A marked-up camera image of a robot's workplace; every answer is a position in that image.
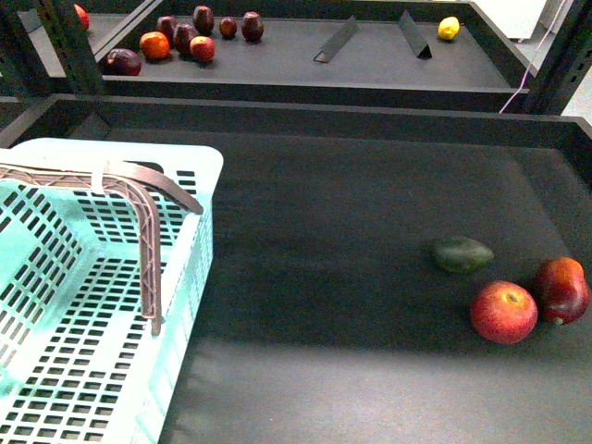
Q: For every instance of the black shelf post left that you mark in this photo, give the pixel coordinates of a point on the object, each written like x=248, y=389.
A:
x=23, y=68

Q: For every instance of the dark red fruit rear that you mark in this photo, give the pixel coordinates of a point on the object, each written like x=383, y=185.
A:
x=203, y=20

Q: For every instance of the brown basket handle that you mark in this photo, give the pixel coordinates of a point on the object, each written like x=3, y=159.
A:
x=159, y=181
x=141, y=202

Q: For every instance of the black rear shelf tray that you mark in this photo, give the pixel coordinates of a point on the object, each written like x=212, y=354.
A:
x=480, y=70

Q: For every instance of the black shelf post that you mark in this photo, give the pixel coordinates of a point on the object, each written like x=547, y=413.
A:
x=23, y=68
x=565, y=65

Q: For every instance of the red yellow apple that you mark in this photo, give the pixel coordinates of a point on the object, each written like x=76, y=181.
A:
x=503, y=312

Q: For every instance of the light blue plastic basket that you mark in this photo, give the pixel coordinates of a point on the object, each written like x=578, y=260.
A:
x=79, y=361

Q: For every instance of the dark purple fruit front left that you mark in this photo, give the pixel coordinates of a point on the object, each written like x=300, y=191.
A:
x=122, y=62

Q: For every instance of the black shelf post right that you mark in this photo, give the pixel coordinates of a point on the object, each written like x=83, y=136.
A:
x=565, y=65

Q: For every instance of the black divider strip right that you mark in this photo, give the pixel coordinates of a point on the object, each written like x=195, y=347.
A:
x=414, y=37

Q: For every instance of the dark maroon fruit right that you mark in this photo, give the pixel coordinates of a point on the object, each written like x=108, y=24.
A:
x=252, y=28

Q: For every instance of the black divider strip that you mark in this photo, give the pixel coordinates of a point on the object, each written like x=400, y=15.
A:
x=414, y=37
x=335, y=43

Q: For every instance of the orange fruit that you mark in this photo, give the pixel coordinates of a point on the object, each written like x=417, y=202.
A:
x=155, y=46

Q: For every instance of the green avocado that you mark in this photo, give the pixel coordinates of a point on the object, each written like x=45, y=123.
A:
x=461, y=255

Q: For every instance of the red mango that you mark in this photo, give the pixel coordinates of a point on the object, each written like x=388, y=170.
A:
x=562, y=294

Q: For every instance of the black shelf tray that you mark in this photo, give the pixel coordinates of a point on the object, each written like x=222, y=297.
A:
x=324, y=318
x=480, y=70

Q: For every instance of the dark red fruit middle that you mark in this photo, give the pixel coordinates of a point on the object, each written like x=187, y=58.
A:
x=182, y=37

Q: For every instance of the yellow lemon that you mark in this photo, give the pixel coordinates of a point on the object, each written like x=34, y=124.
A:
x=448, y=28

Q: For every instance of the small dark red fruit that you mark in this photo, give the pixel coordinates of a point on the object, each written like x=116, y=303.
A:
x=228, y=28

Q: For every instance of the black front shelf tray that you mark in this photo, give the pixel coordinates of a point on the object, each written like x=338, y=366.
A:
x=324, y=318

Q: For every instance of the small red apple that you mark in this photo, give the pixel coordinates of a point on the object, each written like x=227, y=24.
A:
x=203, y=49

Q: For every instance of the black divider strip left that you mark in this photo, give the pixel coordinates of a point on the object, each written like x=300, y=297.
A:
x=335, y=43

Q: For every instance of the red apple far left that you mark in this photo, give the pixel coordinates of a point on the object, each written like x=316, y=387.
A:
x=83, y=16

